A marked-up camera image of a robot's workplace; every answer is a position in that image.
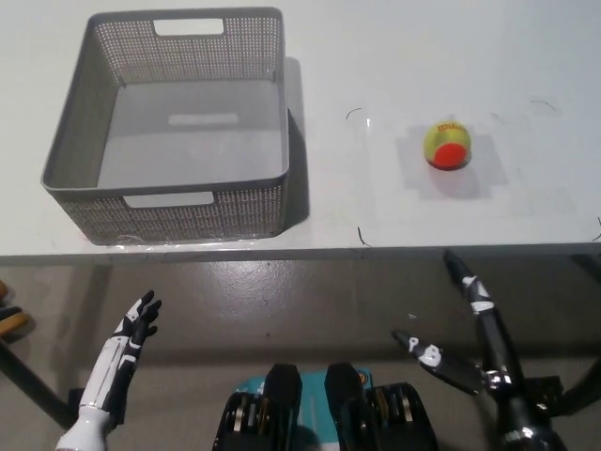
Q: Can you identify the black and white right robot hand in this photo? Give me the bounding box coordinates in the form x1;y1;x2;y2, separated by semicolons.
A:
391;249;530;400

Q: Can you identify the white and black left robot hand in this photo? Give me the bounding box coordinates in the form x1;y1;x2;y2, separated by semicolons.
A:
77;289;163;427

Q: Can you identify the yellow and orange tennis ball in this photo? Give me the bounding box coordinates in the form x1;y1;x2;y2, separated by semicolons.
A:
423;117;472;170

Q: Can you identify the black metal table leg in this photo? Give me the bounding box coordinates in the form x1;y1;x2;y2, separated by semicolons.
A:
0;336;88;429
516;346;601;417

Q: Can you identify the yellow wooden object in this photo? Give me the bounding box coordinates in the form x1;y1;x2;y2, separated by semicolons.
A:
0;304;30;337

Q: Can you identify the grey tape patch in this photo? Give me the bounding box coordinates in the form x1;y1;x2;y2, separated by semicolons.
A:
396;134;511;202

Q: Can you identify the grey perforated plastic basket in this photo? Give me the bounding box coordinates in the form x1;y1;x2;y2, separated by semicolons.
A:
40;6;291;246

